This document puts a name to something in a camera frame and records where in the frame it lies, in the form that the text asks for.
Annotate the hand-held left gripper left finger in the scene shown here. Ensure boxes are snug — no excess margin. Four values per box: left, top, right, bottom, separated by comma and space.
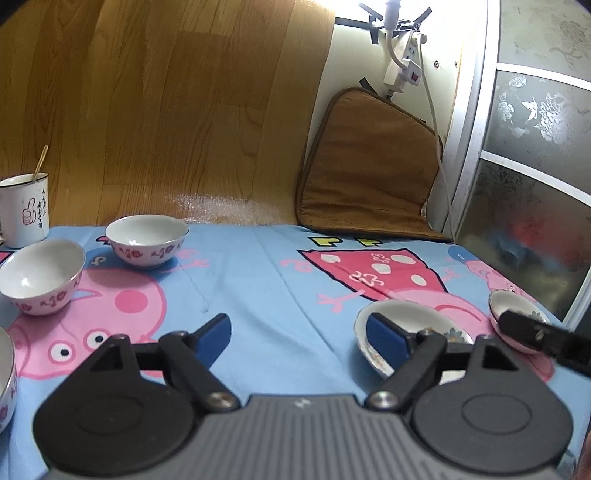
76, 313, 241, 412

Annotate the frosted glass sliding door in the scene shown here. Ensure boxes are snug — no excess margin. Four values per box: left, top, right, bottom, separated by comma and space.
434, 0, 591, 325

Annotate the white floral plate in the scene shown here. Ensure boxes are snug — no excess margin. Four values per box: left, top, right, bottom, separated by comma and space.
354, 299, 476, 387

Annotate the white power strip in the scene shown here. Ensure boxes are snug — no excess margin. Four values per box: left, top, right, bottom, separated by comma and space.
383, 31, 428, 94

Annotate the white bowl pink floral print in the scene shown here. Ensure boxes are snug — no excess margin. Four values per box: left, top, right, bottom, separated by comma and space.
0, 327, 18, 433
0, 240, 87, 317
105, 215, 190, 270

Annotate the white enamel mug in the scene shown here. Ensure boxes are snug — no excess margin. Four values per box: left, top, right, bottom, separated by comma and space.
0, 172, 51, 249

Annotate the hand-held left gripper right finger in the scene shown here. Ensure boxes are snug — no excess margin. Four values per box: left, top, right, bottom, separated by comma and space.
366, 313, 520, 412

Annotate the wooden spoon handle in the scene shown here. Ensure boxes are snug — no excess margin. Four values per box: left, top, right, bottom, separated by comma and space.
31, 145, 49, 182

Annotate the brown seat cushion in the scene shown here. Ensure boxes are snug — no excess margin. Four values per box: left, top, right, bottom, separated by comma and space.
295, 87, 456, 243

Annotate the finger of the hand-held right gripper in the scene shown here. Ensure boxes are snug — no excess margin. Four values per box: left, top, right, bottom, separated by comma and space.
501, 309, 591, 371

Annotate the white power cable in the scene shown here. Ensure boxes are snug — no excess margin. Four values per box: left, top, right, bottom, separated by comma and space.
418, 34, 456, 234

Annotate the printed cartoon blanket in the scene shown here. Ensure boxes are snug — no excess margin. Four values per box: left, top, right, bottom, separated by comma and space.
0, 224, 580, 480

